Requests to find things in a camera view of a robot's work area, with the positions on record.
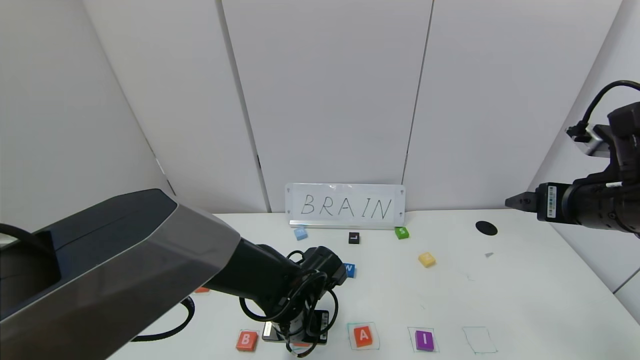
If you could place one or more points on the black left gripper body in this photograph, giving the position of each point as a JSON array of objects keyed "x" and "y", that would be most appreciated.
[{"x": 295, "y": 331}]

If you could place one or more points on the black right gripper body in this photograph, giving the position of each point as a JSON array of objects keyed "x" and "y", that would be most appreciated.
[{"x": 550, "y": 202}]

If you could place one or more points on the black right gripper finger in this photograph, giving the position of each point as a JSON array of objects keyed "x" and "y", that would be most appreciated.
[{"x": 522, "y": 202}]

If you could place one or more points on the orange R letter block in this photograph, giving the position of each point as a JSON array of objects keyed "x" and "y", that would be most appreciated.
[{"x": 301, "y": 344}]

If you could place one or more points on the orange A letter block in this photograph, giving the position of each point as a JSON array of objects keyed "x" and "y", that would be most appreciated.
[
  {"x": 202, "y": 290},
  {"x": 363, "y": 337}
]

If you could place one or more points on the yellow N letter block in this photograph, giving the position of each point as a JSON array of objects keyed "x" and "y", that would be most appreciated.
[{"x": 427, "y": 260}]

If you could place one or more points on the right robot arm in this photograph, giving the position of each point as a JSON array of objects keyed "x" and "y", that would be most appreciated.
[{"x": 612, "y": 210}]

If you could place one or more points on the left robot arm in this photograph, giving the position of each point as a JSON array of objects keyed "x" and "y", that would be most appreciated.
[{"x": 115, "y": 265}]

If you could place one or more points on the black table grommet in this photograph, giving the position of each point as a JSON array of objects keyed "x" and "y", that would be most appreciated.
[{"x": 486, "y": 228}]

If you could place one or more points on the orange B letter block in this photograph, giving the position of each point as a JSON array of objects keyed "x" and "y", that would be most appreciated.
[{"x": 246, "y": 341}]

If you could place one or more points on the blue W letter block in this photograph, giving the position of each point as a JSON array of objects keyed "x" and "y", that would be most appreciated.
[{"x": 351, "y": 271}]

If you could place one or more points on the light blue letter block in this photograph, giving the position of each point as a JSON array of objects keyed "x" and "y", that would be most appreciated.
[{"x": 300, "y": 234}]

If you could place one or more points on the black L letter block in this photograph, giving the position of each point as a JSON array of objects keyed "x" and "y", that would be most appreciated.
[{"x": 354, "y": 238}]

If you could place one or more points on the green S letter block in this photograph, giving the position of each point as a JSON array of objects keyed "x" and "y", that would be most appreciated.
[{"x": 402, "y": 233}]

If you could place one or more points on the purple I letter block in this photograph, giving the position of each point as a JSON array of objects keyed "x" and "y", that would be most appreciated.
[{"x": 424, "y": 340}]

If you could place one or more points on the white BRAIN sign board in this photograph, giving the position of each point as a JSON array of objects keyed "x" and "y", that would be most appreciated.
[{"x": 345, "y": 206}]

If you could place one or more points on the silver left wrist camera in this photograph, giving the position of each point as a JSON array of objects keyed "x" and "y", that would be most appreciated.
[{"x": 268, "y": 329}]

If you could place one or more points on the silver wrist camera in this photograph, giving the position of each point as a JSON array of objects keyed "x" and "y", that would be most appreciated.
[
  {"x": 268, "y": 329},
  {"x": 595, "y": 142}
]

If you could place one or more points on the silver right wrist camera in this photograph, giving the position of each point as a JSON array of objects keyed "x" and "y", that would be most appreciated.
[{"x": 595, "y": 142}]

